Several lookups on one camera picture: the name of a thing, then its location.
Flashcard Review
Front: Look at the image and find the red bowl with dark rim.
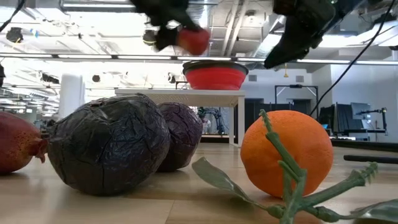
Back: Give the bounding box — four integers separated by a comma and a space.
182, 60, 249, 91

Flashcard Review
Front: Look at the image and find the grey computer monitor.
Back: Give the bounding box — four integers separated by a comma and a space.
351, 102, 372, 121

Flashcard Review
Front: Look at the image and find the black ceiling device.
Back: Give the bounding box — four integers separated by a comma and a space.
6, 27, 24, 44

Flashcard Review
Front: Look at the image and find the large dark purple cabbage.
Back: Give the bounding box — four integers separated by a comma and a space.
46, 93, 172, 197

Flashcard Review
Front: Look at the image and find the small purple cabbage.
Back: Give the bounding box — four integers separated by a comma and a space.
155, 101, 204, 174

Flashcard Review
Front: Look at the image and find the white room pillar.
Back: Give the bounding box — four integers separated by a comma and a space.
58, 73, 85, 119

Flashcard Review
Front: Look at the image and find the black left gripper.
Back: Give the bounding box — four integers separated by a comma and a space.
130, 0, 203, 52

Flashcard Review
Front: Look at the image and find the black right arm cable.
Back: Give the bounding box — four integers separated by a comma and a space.
308, 0, 397, 116

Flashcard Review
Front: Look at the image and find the red apple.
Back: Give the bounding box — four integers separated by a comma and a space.
177, 27, 211, 56

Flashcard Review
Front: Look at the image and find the red pomegranate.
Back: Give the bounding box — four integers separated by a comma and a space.
0, 111, 49, 175

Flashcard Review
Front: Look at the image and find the silver ribbed ceiling duct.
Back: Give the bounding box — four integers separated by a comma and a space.
186, 2, 216, 57

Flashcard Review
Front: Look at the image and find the black ceiling dome yellow cable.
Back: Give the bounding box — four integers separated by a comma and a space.
142, 29, 157, 47

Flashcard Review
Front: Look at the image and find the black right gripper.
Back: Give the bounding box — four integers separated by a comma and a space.
264, 0, 336, 70

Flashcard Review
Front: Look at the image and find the black slender rod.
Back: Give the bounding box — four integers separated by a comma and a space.
343, 154, 398, 165

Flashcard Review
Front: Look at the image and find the large orange fruit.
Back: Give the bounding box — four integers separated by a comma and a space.
240, 110, 335, 199

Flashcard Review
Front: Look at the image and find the green plastic leafy stem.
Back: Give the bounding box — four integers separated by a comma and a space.
191, 108, 398, 224

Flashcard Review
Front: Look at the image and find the black hanging cable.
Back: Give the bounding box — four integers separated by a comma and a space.
0, 0, 26, 32

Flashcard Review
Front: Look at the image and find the white small riser table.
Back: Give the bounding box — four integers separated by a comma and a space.
114, 88, 246, 149

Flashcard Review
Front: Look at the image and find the black metal frame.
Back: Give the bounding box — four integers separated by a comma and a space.
274, 84, 319, 125

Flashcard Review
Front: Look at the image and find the black table edge rail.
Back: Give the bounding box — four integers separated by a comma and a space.
331, 139, 398, 153

